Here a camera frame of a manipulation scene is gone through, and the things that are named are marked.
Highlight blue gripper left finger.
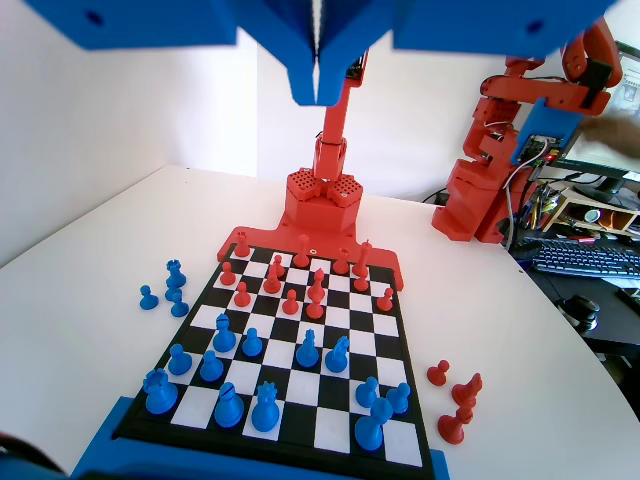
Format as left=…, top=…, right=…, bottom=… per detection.
left=237, top=0, right=318, bottom=108

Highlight blue bishop chess piece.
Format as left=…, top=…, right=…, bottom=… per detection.
left=213, top=380, right=245, bottom=429
left=212, top=313, right=237, bottom=354

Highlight red king chess piece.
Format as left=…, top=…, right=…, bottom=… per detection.
left=353, top=239, right=374, bottom=279

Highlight red bishop chess piece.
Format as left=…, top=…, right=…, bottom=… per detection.
left=308, top=268, right=327, bottom=301

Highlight blue rook chess piece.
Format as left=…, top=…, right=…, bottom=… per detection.
left=164, top=258, right=188, bottom=291
left=142, top=367, right=178, bottom=415

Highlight grey cable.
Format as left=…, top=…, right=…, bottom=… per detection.
left=499, top=164, right=524, bottom=251

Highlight captured red chess pieces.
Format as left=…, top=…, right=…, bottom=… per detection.
left=437, top=405, right=474, bottom=445

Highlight thick black camera cable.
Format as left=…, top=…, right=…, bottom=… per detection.
left=0, top=428, right=69, bottom=480

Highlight black white chess board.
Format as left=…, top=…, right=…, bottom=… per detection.
left=110, top=243, right=435, bottom=471

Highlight blue controller board holder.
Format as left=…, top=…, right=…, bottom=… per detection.
left=509, top=97, right=584, bottom=169

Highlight black computer monitor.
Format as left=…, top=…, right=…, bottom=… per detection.
left=552, top=39, right=640, bottom=199

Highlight black computer keyboard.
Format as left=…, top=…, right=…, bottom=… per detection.
left=514, top=235, right=640, bottom=280

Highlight blue board mounting plate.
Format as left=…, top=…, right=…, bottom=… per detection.
left=69, top=397, right=447, bottom=480

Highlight blue queen chess piece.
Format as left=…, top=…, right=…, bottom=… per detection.
left=250, top=380, right=282, bottom=432

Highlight wooden desk organizer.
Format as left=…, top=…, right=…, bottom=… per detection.
left=542, top=180, right=640, bottom=237

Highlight coloured wire bundle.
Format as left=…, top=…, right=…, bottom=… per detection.
left=519, top=177, right=559, bottom=231

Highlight dark desk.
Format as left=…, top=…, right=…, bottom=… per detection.
left=514, top=229, right=640, bottom=371

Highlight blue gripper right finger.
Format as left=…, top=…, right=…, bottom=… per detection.
left=318, top=0, right=397, bottom=108

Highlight black round desk device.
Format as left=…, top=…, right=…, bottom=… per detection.
left=555, top=294, right=601, bottom=332

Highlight person's hand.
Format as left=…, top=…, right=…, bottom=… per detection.
left=582, top=112, right=640, bottom=162

